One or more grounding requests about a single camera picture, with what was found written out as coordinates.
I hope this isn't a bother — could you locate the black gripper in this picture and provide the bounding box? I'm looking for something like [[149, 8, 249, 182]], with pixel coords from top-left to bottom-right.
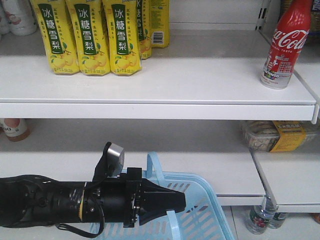
[[82, 167, 186, 228]]

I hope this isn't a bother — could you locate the light blue plastic basket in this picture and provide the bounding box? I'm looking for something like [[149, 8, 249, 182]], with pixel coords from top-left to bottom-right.
[[97, 152, 234, 240]]

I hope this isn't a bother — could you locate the red coca-cola aluminium bottle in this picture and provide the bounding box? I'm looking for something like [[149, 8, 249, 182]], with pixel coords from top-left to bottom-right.
[[260, 0, 313, 89]]

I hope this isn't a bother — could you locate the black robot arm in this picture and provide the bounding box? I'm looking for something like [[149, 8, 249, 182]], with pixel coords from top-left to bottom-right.
[[0, 167, 186, 239]]

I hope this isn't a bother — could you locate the white store shelving unit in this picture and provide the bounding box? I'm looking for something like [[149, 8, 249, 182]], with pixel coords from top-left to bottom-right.
[[0, 0, 320, 240]]

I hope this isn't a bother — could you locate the clear water bottle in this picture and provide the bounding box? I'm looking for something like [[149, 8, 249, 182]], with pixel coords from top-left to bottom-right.
[[268, 212, 289, 229], [246, 196, 276, 235]]

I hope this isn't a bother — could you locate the clear snack box yellow label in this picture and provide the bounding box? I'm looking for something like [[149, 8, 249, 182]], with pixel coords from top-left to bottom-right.
[[240, 120, 320, 152]]

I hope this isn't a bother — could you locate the yellow pear drink bottle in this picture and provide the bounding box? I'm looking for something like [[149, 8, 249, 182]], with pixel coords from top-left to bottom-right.
[[30, 0, 80, 75], [136, 0, 152, 60], [66, 0, 111, 76], [102, 0, 142, 76], [150, 0, 170, 48]]

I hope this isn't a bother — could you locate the orange C100 juice bottle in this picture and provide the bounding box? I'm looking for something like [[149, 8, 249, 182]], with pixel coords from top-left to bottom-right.
[[0, 118, 31, 142]]

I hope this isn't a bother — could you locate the white peach drink bottle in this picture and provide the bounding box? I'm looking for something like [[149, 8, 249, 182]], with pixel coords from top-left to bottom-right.
[[1, 0, 37, 36]]

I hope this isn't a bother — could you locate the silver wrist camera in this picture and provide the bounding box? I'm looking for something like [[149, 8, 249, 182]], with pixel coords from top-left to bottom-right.
[[92, 142, 125, 182]]

